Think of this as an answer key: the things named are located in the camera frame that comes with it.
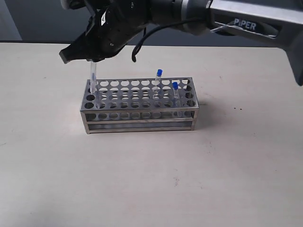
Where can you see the blue-capped tube back row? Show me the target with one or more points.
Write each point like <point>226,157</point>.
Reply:
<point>156,84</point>

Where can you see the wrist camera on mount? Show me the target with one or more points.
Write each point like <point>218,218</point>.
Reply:
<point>73,4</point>

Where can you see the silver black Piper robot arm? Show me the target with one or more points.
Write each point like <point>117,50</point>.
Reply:
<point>278,23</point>

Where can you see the stainless steel test tube rack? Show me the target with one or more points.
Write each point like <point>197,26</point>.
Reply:
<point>128,105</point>

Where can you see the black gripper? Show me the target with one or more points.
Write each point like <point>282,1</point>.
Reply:
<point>114,24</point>

